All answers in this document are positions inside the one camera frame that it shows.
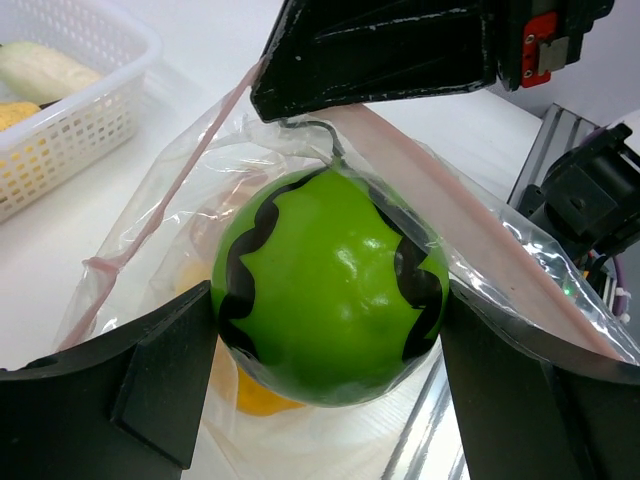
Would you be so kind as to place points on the pale yellow fake pear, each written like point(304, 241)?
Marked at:
point(12, 113)

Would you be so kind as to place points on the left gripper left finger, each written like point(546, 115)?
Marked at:
point(110, 390)

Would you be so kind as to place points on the clear plastic perforated bin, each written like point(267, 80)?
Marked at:
point(46, 149)

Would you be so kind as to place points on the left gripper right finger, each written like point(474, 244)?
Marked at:
point(532, 406)

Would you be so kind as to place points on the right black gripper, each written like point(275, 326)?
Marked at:
point(326, 53)

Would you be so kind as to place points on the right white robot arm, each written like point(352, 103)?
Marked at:
point(589, 198)

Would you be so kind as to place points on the clear zip top bag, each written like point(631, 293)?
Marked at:
point(165, 243)

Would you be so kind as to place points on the orange fake fruit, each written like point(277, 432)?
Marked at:
point(256, 400)

